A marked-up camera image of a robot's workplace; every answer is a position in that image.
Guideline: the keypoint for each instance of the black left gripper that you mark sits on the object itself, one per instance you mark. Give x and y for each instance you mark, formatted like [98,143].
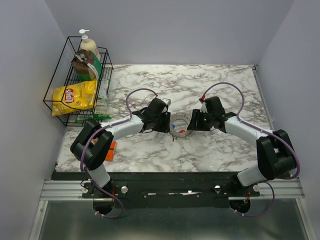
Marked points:
[165,126]

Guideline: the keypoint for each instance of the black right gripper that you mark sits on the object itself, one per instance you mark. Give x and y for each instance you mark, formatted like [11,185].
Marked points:
[196,115]

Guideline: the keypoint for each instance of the key with red tag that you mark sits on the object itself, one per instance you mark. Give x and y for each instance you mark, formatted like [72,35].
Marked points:
[176,135]

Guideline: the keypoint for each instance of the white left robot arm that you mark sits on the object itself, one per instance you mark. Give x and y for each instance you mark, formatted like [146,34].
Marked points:
[94,141]

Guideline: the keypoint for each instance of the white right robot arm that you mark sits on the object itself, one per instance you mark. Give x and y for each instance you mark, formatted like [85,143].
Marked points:
[275,154]

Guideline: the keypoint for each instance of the green white packet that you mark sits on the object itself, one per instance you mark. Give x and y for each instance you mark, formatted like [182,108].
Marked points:
[100,112]

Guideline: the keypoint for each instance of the orange razor package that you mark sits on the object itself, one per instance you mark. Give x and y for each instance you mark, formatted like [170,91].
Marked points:
[110,154]

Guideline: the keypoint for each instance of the yellow Lays chips bag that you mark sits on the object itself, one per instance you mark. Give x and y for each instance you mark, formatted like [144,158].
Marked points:
[75,97]

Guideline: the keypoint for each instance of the brown and green bag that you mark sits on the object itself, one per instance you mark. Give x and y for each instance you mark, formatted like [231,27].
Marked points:
[86,65]

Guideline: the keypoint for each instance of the pump lotion bottle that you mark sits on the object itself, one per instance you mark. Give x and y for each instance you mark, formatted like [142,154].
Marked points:
[88,44]

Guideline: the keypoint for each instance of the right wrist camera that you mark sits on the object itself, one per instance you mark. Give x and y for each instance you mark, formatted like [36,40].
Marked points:
[203,108]

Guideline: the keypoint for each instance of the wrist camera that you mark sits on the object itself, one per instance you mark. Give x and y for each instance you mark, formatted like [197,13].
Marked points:
[167,101]
[203,108]

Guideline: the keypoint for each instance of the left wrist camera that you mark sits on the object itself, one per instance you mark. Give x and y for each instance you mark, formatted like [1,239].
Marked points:
[167,101]

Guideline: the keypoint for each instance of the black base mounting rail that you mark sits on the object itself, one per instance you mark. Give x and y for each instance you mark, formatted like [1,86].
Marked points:
[178,189]

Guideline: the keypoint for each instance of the black wire basket rack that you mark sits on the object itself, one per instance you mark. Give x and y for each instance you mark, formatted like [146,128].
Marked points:
[65,75]

